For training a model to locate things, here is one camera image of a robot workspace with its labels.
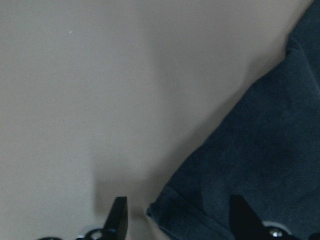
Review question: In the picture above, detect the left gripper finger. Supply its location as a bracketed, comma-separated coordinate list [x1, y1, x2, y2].
[229, 195, 268, 240]

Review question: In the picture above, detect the black t-shirt with logo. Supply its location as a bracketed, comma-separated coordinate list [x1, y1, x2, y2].
[146, 0, 320, 240]

